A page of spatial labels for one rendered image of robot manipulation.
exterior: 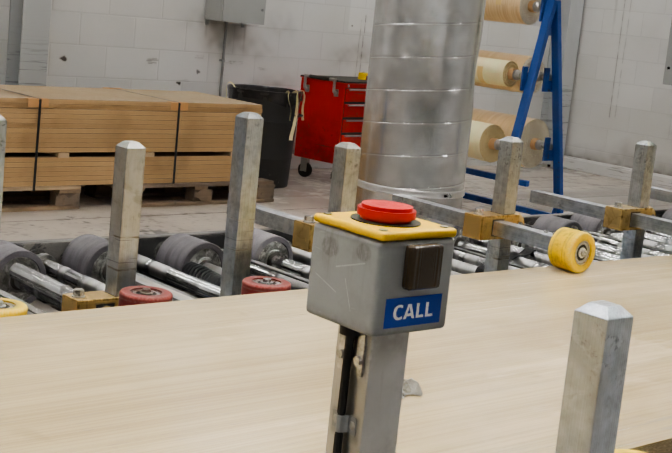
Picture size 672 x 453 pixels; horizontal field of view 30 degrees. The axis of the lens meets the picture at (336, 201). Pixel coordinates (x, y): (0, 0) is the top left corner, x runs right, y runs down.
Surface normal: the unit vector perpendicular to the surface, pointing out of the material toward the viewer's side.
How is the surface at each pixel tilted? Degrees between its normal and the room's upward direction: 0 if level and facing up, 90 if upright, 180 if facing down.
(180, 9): 90
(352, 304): 90
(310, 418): 0
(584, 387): 90
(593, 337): 90
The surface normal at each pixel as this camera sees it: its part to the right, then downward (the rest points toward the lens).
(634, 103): -0.74, 0.03
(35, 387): 0.10, -0.98
